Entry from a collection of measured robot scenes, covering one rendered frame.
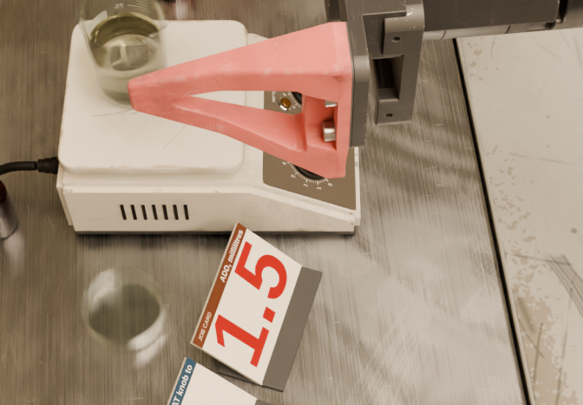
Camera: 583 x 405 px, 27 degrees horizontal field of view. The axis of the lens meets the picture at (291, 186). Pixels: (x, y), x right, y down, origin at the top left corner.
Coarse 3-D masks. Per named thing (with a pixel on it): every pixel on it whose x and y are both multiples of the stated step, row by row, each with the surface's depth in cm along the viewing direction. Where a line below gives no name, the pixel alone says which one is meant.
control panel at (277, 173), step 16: (272, 96) 83; (288, 96) 84; (288, 112) 83; (272, 160) 80; (352, 160) 84; (272, 176) 80; (288, 176) 80; (304, 176) 81; (352, 176) 83; (304, 192) 80; (320, 192) 81; (336, 192) 82; (352, 192) 83; (352, 208) 82
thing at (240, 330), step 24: (240, 264) 80; (264, 264) 81; (288, 264) 82; (240, 288) 79; (264, 288) 80; (216, 312) 78; (240, 312) 79; (264, 312) 80; (216, 336) 77; (240, 336) 78; (264, 336) 79; (240, 360) 78
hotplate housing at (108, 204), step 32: (256, 96) 82; (256, 160) 80; (64, 192) 79; (96, 192) 79; (128, 192) 79; (160, 192) 79; (192, 192) 79; (224, 192) 79; (256, 192) 79; (288, 192) 80; (96, 224) 82; (128, 224) 82; (160, 224) 82; (192, 224) 82; (224, 224) 82; (256, 224) 82; (288, 224) 82; (320, 224) 82; (352, 224) 82
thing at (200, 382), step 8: (192, 376) 75; (200, 376) 76; (208, 376) 76; (192, 384) 75; (200, 384) 76; (208, 384) 76; (216, 384) 76; (224, 384) 77; (192, 392) 75; (200, 392) 76; (208, 392) 76; (216, 392) 76; (224, 392) 77; (232, 392) 77; (184, 400) 75; (192, 400) 75; (200, 400) 75; (208, 400) 76; (216, 400) 76; (224, 400) 76; (232, 400) 77; (240, 400) 77
